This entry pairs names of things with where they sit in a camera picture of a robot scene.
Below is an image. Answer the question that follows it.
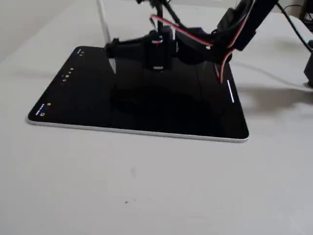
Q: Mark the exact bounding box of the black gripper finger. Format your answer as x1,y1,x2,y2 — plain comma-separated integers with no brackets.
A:
104,44,147,59
111,34,149,47

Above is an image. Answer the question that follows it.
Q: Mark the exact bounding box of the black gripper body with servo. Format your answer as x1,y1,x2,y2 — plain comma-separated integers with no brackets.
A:
145,26,216,73

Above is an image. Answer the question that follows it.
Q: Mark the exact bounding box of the white stylus pencil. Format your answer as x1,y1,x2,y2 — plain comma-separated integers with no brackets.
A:
97,0,116,74

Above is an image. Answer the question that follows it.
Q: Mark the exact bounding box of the black-screen silver tablet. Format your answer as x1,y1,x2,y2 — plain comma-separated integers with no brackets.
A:
25,45,250,143

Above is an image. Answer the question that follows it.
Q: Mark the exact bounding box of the red white ribbon cable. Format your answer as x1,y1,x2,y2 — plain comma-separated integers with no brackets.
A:
149,14,247,83

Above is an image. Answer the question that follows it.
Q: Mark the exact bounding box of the thin black cable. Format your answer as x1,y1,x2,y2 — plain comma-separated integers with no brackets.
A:
275,1,313,52

